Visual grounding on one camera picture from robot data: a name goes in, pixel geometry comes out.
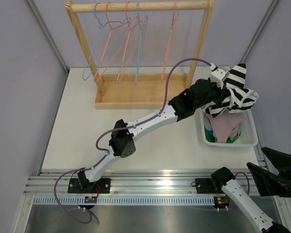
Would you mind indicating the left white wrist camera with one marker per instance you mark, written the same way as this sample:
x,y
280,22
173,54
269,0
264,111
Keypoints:
x,y
218,75

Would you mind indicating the wooden clothes rack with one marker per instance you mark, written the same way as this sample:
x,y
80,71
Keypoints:
x,y
152,92

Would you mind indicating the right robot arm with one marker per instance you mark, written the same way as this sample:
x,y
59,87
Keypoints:
x,y
224,180

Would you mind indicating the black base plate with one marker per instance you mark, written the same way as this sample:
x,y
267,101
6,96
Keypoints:
x,y
102,186
204,186

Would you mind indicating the green tank top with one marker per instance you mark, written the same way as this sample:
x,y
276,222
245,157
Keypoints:
x,y
212,139

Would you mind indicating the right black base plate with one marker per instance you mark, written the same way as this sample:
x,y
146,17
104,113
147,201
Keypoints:
x,y
204,186

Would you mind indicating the aluminium mounting rail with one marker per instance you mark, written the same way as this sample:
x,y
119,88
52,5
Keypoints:
x,y
131,182

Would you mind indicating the pink wire hanger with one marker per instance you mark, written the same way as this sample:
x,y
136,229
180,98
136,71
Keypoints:
x,y
119,49

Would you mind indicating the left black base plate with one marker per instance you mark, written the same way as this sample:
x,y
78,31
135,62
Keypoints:
x,y
102,186

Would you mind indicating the black white striped top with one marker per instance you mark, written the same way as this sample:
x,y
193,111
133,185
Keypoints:
x,y
238,99

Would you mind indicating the light blue wire hanger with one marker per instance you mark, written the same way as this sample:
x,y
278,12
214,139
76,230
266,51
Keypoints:
x,y
97,41

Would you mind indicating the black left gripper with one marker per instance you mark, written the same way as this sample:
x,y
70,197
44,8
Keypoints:
x,y
221,93

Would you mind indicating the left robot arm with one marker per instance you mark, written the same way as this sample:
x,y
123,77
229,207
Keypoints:
x,y
124,135

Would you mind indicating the grey tank top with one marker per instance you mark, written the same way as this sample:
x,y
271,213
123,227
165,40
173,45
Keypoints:
x,y
207,125

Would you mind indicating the white slotted cable duct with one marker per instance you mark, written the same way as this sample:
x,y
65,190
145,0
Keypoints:
x,y
127,200

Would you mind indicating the white plastic basket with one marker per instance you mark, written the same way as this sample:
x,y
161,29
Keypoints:
x,y
248,137

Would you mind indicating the mauve tank top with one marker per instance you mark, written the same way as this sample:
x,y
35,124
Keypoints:
x,y
223,124

